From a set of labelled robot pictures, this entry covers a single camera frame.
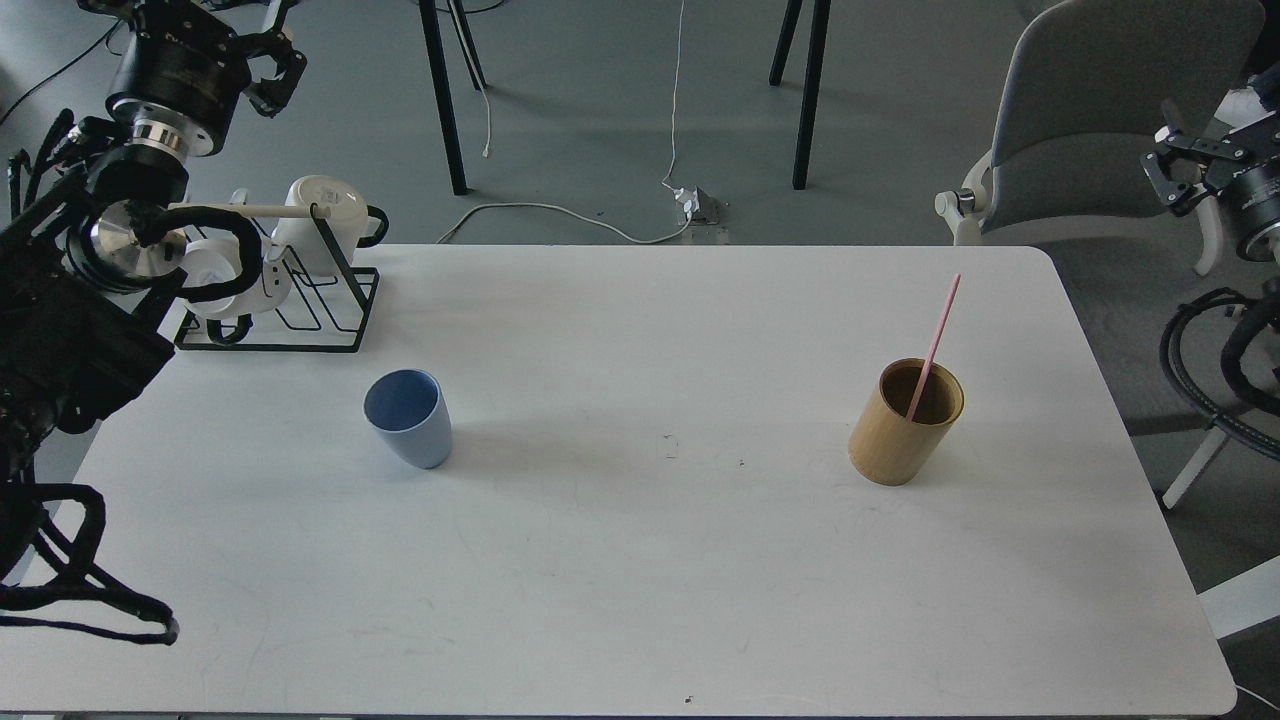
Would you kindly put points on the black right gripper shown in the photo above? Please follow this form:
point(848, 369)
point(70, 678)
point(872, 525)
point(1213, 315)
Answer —
point(1241, 170)

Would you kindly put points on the white power plug adapter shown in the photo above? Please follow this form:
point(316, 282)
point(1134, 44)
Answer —
point(697, 206)

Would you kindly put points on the black table leg right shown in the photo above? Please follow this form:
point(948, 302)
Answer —
point(813, 70)

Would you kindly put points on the black table leg left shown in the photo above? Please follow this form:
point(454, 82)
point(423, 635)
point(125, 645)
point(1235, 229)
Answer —
point(440, 81)

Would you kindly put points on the black table leg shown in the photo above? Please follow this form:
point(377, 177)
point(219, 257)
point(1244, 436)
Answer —
point(440, 81)
point(813, 70)

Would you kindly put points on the black wire mug rack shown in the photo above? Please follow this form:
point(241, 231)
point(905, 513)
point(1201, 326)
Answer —
point(311, 296)

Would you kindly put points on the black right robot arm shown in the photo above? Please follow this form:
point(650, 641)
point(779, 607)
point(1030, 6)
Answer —
point(1255, 318)

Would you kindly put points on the blue plastic cup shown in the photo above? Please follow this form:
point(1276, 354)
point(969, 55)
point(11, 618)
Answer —
point(406, 408)

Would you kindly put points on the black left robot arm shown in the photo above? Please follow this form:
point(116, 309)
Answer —
point(101, 243)

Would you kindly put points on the bamboo cylindrical holder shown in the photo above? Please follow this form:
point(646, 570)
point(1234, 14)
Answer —
point(894, 437)

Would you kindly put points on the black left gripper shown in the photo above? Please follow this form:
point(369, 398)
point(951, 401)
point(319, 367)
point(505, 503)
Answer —
point(178, 64)

